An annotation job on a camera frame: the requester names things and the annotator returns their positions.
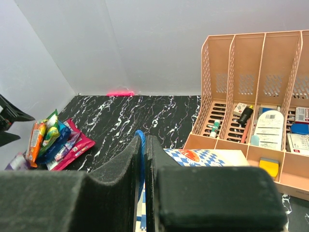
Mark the blue snack bag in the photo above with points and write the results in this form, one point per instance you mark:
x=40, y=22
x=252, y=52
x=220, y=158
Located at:
x=51, y=152

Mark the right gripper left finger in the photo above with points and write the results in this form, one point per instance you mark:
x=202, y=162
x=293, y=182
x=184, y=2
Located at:
x=104, y=200

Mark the white tube with label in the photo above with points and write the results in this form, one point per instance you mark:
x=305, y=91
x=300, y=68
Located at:
x=269, y=129

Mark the blue box behind tube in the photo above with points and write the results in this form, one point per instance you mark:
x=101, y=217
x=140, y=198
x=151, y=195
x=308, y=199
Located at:
x=265, y=109

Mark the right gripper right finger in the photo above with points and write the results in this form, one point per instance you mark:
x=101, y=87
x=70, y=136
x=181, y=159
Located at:
x=217, y=199

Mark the light blue eraser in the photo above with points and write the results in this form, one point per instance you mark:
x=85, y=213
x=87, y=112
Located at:
x=254, y=140

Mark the magenta purple candy pack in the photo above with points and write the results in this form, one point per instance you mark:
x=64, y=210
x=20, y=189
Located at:
x=67, y=146

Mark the orange pencil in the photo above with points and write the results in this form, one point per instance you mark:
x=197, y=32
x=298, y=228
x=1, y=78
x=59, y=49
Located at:
x=246, y=130

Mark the green candy pack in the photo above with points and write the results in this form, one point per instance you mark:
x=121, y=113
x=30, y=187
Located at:
x=52, y=132

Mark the black yellow highlighter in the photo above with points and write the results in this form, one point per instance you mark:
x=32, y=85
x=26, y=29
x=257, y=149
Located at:
x=245, y=115

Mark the pink snack bag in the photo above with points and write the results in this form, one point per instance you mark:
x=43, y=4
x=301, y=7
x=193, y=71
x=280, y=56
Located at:
x=82, y=145

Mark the white red paper box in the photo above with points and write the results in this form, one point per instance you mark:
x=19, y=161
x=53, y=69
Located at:
x=298, y=144

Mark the glue stick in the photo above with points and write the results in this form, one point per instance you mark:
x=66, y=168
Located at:
x=215, y=128

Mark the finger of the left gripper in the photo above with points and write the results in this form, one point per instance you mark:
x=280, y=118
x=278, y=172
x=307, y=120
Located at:
x=12, y=113
x=6, y=138

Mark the blue stamp pad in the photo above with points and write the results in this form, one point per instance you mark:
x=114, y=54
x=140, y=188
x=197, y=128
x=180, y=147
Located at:
x=302, y=129

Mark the small staples box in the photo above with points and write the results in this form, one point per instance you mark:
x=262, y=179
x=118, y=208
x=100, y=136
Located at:
x=240, y=107

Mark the blue checkered paper bag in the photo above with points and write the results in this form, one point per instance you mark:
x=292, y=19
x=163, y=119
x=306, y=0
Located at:
x=154, y=156

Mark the orange desk organizer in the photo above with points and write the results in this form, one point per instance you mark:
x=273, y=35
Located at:
x=267, y=69

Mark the red white staples box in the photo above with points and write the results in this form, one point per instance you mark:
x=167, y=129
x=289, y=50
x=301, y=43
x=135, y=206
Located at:
x=302, y=115

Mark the orange candy pack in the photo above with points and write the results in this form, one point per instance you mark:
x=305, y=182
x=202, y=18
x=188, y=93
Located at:
x=35, y=141

